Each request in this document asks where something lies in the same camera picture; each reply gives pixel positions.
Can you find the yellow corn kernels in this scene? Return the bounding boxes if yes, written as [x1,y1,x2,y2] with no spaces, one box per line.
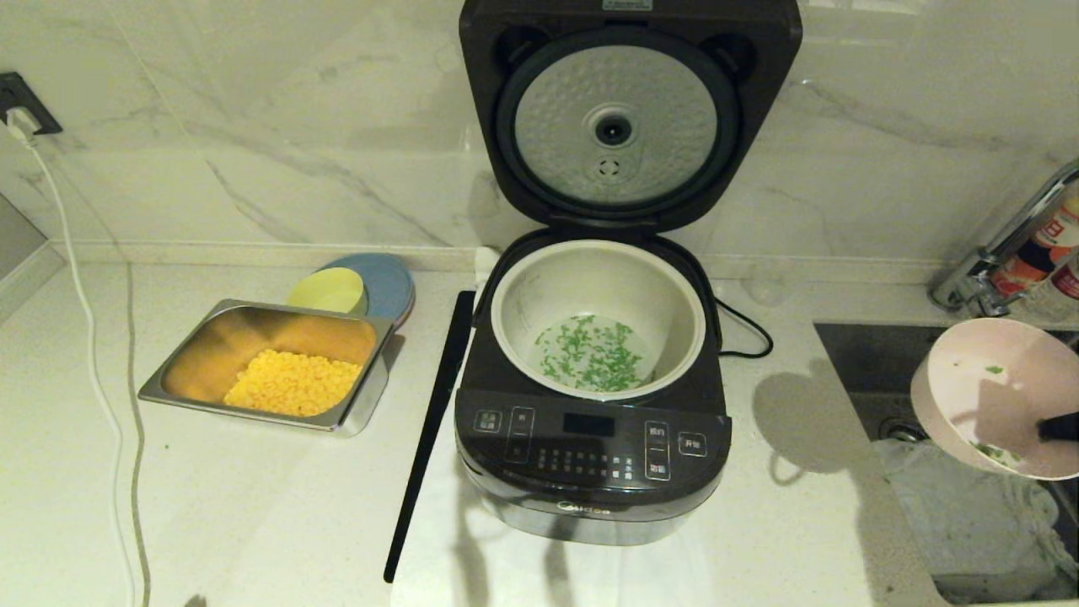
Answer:
[223,349,363,418]

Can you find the metal sink drain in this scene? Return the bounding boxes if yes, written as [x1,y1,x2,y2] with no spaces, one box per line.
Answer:
[877,416,925,444]

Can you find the clear bottle with red label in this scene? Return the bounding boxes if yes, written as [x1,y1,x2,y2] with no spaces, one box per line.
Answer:
[1020,249,1079,323]

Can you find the black cord loop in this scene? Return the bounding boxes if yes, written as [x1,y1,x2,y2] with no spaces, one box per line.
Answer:
[715,299,775,360]

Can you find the blue plate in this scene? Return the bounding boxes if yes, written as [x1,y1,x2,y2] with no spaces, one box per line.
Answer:
[317,253,416,330]

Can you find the chopped green onions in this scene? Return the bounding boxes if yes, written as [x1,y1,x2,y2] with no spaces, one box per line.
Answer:
[534,314,656,394]

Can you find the chrome faucet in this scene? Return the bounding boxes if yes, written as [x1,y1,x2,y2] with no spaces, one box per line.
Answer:
[926,160,1079,325]

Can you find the long black flat strip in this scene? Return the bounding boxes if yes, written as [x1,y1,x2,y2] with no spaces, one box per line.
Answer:
[384,290,478,584]

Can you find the black rice cooker base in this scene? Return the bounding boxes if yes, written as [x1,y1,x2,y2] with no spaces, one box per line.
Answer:
[454,224,733,547]

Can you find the white power cable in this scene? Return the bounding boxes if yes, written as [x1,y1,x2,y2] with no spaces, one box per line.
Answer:
[22,135,141,607]

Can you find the pink bowl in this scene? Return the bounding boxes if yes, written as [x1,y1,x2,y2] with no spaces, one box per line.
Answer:
[910,316,1079,482]

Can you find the clear glass cup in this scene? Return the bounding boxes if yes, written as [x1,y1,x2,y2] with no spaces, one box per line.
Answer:
[742,260,793,307]

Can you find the black wall socket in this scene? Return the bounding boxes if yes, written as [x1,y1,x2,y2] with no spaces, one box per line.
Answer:
[0,72,62,137]

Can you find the pale yellow plate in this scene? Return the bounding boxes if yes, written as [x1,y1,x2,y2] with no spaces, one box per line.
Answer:
[285,267,368,318]

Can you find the grey white dish cloth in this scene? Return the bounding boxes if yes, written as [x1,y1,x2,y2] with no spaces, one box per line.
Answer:
[875,438,1079,584]

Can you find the orange bottle with red label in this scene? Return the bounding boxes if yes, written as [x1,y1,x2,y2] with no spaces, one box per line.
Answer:
[986,196,1079,303]

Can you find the white inner pot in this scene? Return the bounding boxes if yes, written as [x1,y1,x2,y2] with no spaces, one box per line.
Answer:
[490,239,707,402]

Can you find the stainless steel food pan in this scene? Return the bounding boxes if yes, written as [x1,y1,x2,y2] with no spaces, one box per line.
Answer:
[137,298,398,438]

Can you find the white wall plug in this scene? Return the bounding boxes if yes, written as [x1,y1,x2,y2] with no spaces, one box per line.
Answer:
[3,108,40,144]

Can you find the black rice cooker lid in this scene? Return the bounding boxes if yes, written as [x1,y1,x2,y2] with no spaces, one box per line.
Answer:
[459,0,803,234]

